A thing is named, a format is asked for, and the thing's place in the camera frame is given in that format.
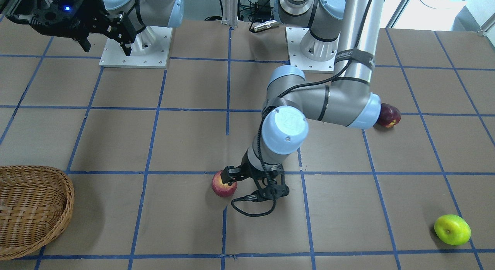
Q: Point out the red yellow apple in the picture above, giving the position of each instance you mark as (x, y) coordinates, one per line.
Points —
(221, 189)

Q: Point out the dark red apple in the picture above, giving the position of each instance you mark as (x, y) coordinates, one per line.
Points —
(389, 116)

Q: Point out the green apple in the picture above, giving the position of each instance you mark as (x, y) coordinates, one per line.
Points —
(452, 230)

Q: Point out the wicker basket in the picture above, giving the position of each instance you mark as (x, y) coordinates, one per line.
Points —
(36, 206)

